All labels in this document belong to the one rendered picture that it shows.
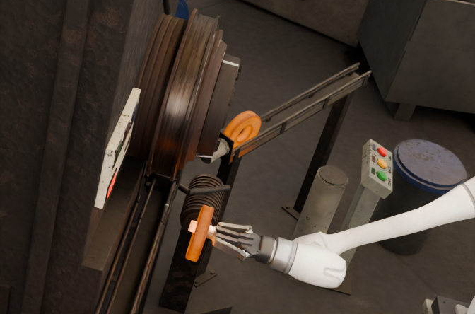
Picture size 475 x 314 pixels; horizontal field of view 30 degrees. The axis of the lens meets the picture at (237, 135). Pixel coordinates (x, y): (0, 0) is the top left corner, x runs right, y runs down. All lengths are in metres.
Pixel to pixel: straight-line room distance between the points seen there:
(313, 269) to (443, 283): 1.56
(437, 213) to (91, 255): 0.95
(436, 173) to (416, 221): 1.24
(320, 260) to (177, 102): 0.60
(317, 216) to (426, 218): 0.95
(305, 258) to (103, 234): 0.55
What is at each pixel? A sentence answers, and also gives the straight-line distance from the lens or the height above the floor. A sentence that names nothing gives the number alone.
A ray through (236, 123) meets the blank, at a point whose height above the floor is 0.76.
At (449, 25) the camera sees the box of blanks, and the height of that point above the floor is 0.61.
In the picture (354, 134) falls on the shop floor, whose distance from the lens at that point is 4.54.
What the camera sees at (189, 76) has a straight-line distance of 2.22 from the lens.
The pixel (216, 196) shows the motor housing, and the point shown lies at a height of 0.52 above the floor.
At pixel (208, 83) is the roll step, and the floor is 1.25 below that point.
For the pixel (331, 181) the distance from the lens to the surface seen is 3.30.
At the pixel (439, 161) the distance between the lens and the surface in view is 3.82.
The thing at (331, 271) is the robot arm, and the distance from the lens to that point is 2.45.
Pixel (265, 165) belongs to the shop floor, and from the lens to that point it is 4.12.
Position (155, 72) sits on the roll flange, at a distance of 2.25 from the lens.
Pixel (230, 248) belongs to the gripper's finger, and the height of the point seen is 0.85.
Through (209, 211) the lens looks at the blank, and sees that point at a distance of 2.41.
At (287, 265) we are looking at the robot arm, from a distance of 2.44.
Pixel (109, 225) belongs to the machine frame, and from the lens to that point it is 2.35.
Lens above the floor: 2.49
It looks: 36 degrees down
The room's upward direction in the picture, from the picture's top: 17 degrees clockwise
